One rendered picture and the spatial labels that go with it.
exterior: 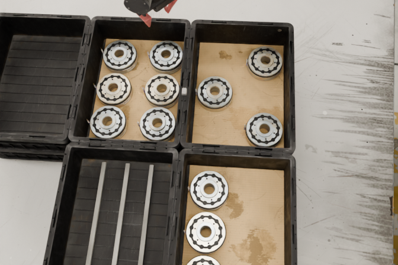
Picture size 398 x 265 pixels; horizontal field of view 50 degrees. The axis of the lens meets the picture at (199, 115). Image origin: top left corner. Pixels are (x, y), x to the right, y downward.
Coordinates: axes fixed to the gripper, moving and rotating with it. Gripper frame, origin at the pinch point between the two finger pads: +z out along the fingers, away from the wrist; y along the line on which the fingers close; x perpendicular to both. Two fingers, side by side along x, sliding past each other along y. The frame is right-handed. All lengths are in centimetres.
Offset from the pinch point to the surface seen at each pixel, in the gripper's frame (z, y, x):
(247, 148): 13.8, -3.6, -38.9
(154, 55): 20.3, -2.5, 2.8
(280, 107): 23.8, 14.9, -34.1
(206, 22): 13.4, 14.3, -2.6
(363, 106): 37, 40, -48
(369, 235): 37, 11, -76
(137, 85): 23.3, -11.9, -0.2
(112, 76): 20.4, -16.3, 5.8
